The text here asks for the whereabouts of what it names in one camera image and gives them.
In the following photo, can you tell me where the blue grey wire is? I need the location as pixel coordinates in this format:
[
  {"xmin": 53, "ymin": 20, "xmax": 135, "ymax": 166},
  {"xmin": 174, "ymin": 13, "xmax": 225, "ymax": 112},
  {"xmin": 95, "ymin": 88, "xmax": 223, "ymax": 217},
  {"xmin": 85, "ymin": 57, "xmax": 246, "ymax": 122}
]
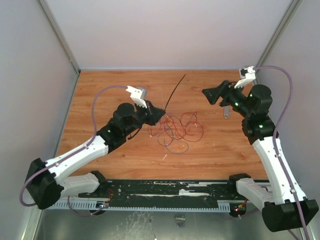
[{"xmin": 163, "ymin": 134, "xmax": 190, "ymax": 155}]

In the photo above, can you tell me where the dark purple wire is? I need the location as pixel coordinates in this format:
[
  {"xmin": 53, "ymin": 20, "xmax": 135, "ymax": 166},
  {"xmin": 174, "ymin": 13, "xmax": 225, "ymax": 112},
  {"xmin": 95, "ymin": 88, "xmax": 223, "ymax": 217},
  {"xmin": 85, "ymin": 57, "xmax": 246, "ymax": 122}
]
[{"xmin": 156, "ymin": 113, "xmax": 181, "ymax": 148}]

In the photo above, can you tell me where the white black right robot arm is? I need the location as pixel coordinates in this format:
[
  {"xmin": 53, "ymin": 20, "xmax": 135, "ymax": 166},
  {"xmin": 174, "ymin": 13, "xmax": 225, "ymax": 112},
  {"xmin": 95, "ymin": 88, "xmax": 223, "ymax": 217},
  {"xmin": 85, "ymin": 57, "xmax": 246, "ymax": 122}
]
[{"xmin": 202, "ymin": 80, "xmax": 319, "ymax": 232}]

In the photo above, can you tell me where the aluminium corner post left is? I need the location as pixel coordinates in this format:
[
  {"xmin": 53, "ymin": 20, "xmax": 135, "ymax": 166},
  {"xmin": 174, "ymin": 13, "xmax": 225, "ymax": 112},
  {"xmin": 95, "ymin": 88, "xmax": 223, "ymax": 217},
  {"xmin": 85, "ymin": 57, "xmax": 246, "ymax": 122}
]
[{"xmin": 37, "ymin": 0, "xmax": 81, "ymax": 76}]

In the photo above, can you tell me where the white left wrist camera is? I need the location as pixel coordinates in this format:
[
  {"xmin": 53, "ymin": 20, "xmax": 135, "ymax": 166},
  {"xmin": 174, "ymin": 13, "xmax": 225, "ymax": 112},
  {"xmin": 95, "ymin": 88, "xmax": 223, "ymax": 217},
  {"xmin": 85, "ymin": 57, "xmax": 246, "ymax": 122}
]
[{"xmin": 126, "ymin": 85, "xmax": 147, "ymax": 108}]

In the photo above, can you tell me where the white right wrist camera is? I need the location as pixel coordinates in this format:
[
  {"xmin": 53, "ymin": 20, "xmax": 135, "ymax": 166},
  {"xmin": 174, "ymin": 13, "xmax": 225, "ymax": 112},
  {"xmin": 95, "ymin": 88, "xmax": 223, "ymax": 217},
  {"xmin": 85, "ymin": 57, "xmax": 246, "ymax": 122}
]
[{"xmin": 234, "ymin": 66, "xmax": 256, "ymax": 89}]

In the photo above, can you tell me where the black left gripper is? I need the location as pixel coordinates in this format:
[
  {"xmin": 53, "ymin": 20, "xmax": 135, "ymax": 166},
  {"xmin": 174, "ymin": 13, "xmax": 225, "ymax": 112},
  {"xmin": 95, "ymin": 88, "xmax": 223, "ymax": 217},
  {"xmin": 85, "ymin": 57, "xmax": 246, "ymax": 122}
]
[{"xmin": 124, "ymin": 99, "xmax": 166, "ymax": 136}]

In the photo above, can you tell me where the black zip tie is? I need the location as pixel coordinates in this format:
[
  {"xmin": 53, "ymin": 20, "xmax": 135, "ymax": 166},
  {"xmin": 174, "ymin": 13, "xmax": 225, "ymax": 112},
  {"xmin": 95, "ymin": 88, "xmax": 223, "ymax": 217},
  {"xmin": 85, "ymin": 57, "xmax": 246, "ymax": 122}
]
[{"xmin": 164, "ymin": 74, "xmax": 187, "ymax": 112}]

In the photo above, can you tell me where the silver adjustable wrench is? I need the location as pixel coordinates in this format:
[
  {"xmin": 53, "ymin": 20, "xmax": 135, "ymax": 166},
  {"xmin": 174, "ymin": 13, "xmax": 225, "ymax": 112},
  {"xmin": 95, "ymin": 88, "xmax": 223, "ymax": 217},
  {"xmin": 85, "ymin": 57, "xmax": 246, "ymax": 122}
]
[{"xmin": 223, "ymin": 105, "xmax": 230, "ymax": 119}]

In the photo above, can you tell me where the aluminium corner post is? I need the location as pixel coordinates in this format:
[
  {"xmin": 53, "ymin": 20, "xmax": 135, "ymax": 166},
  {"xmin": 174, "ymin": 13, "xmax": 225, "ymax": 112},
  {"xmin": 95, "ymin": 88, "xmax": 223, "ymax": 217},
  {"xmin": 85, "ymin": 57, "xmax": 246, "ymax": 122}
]
[
  {"xmin": 251, "ymin": 0, "xmax": 305, "ymax": 76},
  {"xmin": 37, "ymin": 0, "xmax": 81, "ymax": 76}
]

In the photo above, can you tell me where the red wire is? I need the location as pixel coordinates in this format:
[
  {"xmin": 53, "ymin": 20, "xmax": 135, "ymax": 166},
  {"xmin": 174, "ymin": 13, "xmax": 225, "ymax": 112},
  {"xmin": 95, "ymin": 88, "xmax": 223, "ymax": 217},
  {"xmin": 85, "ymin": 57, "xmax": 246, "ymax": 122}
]
[{"xmin": 147, "ymin": 111, "xmax": 205, "ymax": 143}]

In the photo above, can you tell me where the aluminium corner post right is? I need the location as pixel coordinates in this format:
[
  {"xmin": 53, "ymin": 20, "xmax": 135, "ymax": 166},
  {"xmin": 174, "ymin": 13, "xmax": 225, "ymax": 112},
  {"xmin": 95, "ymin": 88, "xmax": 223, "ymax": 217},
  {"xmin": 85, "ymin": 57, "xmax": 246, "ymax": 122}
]
[{"xmin": 251, "ymin": 0, "xmax": 305, "ymax": 76}]

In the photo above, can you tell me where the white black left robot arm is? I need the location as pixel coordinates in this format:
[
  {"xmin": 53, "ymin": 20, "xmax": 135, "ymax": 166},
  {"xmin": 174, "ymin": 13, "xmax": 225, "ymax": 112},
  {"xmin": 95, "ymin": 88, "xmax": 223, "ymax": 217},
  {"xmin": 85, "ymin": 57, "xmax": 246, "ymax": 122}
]
[{"xmin": 24, "ymin": 100, "xmax": 166, "ymax": 210}]

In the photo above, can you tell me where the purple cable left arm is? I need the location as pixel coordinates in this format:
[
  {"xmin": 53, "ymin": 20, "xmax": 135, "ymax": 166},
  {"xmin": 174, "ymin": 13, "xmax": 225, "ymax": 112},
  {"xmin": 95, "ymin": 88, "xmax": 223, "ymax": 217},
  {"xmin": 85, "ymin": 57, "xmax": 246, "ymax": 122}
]
[{"xmin": 19, "ymin": 85, "xmax": 131, "ymax": 218}]

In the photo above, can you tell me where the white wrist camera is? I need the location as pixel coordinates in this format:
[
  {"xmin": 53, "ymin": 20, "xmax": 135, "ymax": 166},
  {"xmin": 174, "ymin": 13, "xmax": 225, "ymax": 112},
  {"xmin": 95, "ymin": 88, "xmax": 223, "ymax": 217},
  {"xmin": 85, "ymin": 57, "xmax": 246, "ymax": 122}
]
[
  {"xmin": 234, "ymin": 66, "xmax": 256, "ymax": 89},
  {"xmin": 126, "ymin": 85, "xmax": 147, "ymax": 108}
]

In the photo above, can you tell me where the grey slotted cable duct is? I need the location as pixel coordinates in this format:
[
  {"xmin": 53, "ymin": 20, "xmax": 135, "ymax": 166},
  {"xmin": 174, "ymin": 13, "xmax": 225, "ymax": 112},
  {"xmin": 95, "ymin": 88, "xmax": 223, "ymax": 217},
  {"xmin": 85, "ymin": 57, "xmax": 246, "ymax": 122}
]
[{"xmin": 49, "ymin": 198, "xmax": 231, "ymax": 213}]

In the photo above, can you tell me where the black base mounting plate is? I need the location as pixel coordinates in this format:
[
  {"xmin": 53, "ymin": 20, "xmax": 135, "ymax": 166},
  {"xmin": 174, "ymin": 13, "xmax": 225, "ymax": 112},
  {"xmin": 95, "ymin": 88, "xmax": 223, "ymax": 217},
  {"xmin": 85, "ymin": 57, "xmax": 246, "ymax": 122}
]
[{"xmin": 78, "ymin": 179, "xmax": 246, "ymax": 207}]

